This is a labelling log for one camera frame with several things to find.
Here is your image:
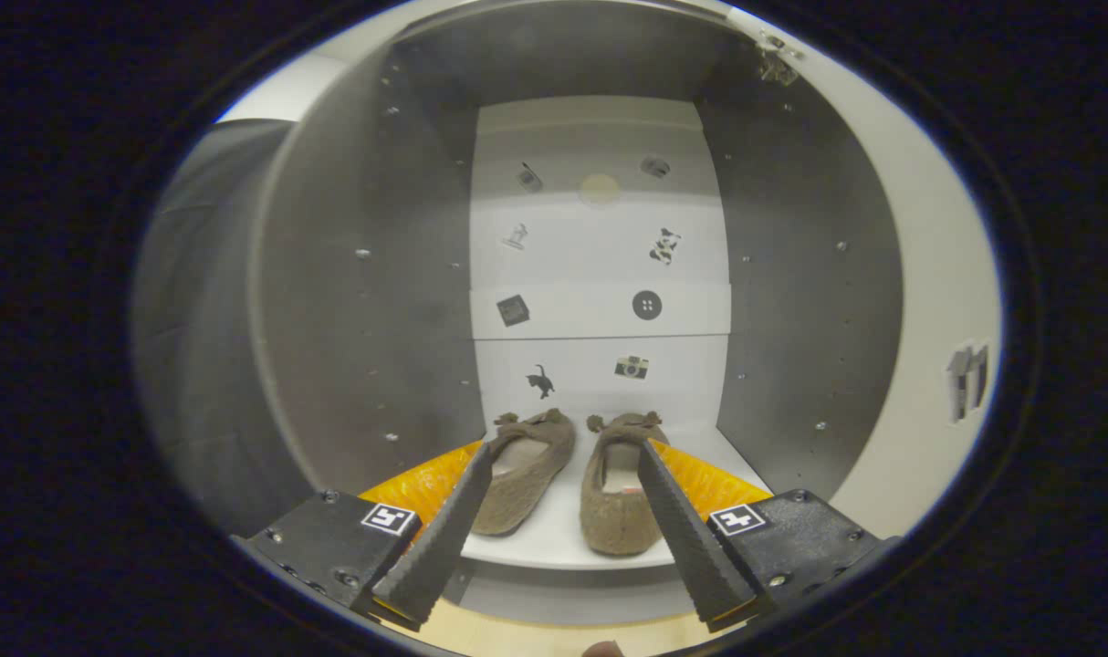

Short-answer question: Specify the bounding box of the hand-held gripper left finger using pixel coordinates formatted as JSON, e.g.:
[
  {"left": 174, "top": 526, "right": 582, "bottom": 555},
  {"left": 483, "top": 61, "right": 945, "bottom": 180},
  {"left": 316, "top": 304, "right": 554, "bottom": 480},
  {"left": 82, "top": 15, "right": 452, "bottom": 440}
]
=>
[{"left": 235, "top": 440, "right": 496, "bottom": 632}]

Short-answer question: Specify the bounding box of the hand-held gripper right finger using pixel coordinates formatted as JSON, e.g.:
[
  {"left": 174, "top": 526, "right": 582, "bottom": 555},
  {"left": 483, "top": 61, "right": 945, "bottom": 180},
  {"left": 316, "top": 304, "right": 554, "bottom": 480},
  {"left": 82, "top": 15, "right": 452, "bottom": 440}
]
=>
[{"left": 638, "top": 440, "right": 888, "bottom": 632}]

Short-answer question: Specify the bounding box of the brown fuzzy shoe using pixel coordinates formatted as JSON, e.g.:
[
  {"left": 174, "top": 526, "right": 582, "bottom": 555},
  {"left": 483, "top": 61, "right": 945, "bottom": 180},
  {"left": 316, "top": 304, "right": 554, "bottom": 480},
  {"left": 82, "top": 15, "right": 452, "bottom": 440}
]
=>
[
  {"left": 470, "top": 408, "right": 577, "bottom": 537},
  {"left": 580, "top": 411, "right": 672, "bottom": 557}
]

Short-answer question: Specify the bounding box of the grey shoe cabinet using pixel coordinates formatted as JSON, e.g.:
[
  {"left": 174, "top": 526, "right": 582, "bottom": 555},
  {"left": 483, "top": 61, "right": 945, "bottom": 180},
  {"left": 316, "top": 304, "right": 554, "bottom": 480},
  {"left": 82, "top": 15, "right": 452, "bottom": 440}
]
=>
[{"left": 248, "top": 0, "right": 906, "bottom": 631}]

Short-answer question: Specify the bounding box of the metal door hinge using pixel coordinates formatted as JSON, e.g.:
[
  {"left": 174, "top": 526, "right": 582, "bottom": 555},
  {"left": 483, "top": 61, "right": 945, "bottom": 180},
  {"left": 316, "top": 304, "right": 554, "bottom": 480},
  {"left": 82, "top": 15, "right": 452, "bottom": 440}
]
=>
[{"left": 757, "top": 32, "right": 801, "bottom": 88}]

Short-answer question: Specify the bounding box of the black backdrop cloth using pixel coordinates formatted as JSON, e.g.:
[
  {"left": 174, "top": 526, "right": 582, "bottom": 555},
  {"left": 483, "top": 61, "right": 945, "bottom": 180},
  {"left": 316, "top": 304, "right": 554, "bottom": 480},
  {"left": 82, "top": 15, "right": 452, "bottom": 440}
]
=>
[{"left": 132, "top": 119, "right": 318, "bottom": 539}]

